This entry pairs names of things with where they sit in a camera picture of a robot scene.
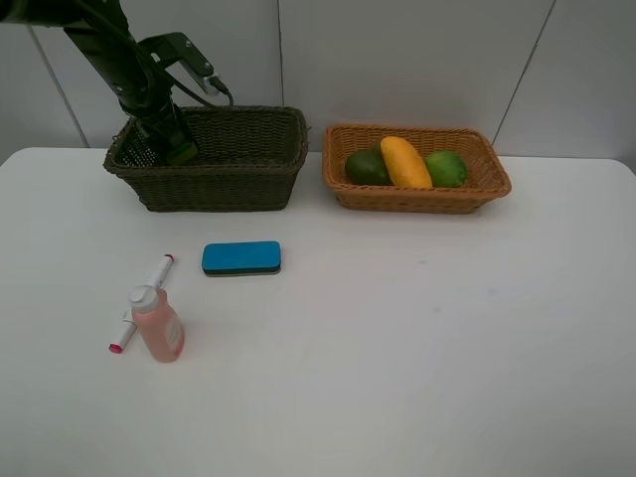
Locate dark green pump bottle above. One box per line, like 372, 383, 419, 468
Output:
166, 141, 199, 166

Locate dark brown wicker basket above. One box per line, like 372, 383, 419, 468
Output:
103, 106, 308, 213

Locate yellow mango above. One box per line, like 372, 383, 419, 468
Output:
380, 136, 433, 189

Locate orange wicker basket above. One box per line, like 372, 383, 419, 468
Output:
322, 124, 512, 215

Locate blue whiteboard eraser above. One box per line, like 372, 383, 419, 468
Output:
201, 240, 282, 276

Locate pink lotion bottle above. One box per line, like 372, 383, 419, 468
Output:
133, 288, 185, 363

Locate dark green avocado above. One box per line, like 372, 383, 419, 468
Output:
345, 148, 392, 186

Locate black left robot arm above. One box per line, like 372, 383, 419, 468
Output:
1, 1, 197, 163

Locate light green lime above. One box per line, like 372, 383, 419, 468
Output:
424, 151, 468, 188

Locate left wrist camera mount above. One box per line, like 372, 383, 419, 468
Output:
139, 32, 229, 96

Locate white red-capped marker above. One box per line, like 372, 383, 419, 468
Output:
108, 254, 175, 355

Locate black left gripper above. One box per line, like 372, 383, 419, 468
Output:
98, 42, 195, 164

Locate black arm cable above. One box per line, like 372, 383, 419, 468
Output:
88, 0, 235, 108

